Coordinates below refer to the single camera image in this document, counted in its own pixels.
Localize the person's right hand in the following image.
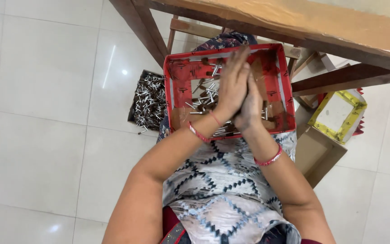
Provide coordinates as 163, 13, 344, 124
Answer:
234, 72, 265, 134

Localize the person's left hand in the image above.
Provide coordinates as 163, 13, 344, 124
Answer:
215, 46, 253, 123

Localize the thin red wrist thread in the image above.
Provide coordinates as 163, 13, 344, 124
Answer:
210, 110, 223, 127

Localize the pile of metal-tipped brown pieces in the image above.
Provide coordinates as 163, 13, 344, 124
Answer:
184, 57, 271, 137

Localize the red cardboard box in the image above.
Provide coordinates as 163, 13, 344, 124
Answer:
163, 43, 297, 141

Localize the red bangle on right wrist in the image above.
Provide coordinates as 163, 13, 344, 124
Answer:
253, 143, 283, 167

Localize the red bangle on wrist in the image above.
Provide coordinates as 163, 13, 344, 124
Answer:
253, 143, 283, 167
188, 121, 212, 143

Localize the red bangle on left wrist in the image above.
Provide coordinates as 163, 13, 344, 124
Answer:
188, 121, 212, 143

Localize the wooden table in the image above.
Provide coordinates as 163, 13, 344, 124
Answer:
109, 0, 390, 99

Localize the yellow-edged white box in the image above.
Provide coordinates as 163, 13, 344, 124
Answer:
307, 89, 368, 145

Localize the empty brown cardboard box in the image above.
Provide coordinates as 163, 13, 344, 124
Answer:
295, 123, 348, 189

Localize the brown carton of metal pieces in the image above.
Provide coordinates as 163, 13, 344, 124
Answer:
127, 69, 168, 135

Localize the white blue patterned tunic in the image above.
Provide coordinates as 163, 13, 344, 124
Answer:
161, 130, 302, 244

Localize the maroon scarf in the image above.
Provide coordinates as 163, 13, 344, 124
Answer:
160, 206, 189, 244

